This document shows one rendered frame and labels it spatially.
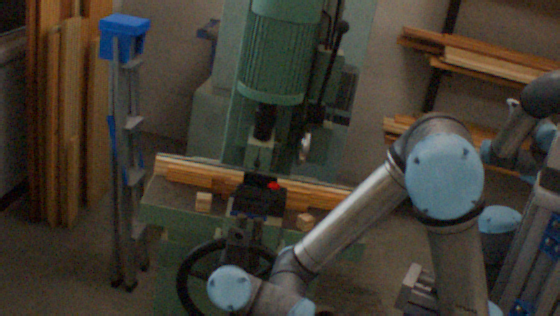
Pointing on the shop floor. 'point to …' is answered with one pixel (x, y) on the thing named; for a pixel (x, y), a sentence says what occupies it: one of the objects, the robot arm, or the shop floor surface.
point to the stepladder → (121, 82)
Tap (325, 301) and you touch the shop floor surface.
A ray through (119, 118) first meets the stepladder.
